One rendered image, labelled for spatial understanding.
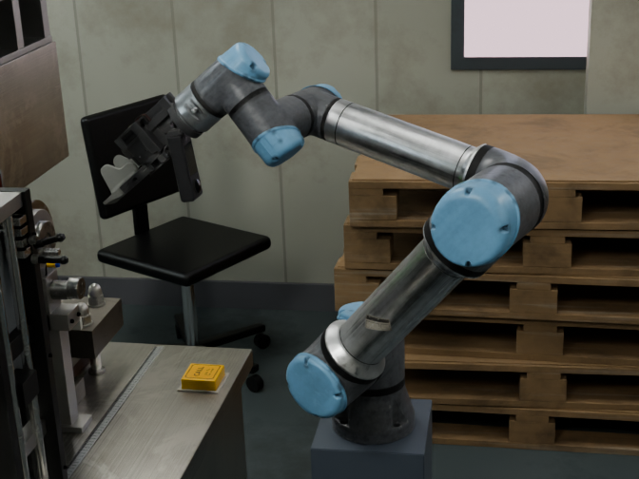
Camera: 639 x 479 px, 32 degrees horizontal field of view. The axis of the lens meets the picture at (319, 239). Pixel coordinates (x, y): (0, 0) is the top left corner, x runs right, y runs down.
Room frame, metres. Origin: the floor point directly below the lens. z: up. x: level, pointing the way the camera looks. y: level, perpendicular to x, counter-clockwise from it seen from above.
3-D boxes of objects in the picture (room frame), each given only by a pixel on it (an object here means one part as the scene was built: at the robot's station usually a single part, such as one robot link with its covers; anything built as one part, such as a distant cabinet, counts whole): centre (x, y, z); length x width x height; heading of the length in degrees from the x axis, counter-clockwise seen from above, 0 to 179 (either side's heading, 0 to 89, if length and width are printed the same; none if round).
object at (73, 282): (1.82, 0.43, 1.18); 0.04 x 0.02 x 0.04; 169
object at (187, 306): (3.82, 0.51, 0.50); 0.64 x 0.64 x 1.00
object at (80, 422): (1.83, 0.47, 1.05); 0.06 x 0.05 x 0.31; 79
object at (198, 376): (1.98, 0.24, 0.91); 0.07 x 0.07 x 0.02; 79
